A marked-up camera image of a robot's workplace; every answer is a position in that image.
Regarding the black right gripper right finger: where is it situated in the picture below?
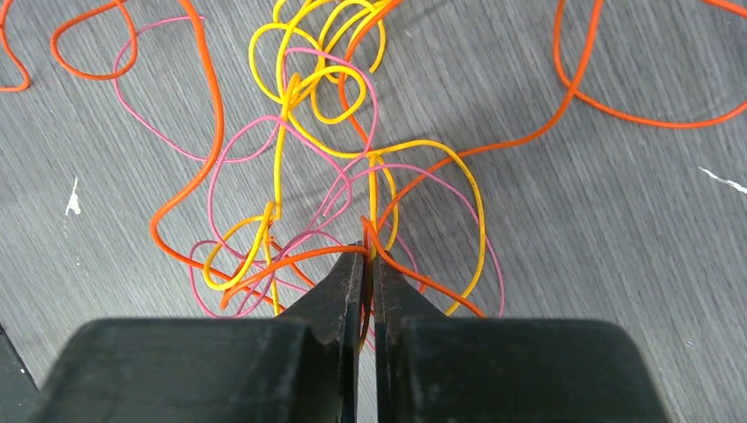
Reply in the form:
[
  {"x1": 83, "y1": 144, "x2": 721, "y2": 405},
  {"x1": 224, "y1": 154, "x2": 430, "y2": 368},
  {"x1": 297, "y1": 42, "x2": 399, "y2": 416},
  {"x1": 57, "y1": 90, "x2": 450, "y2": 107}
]
[{"x1": 372, "y1": 258, "x2": 669, "y2": 422}]

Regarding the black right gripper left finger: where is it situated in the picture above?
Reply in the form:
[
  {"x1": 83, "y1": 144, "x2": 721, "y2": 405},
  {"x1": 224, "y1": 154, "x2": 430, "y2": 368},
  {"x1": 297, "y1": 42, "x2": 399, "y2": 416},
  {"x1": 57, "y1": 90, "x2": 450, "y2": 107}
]
[{"x1": 31, "y1": 245, "x2": 365, "y2": 422}]

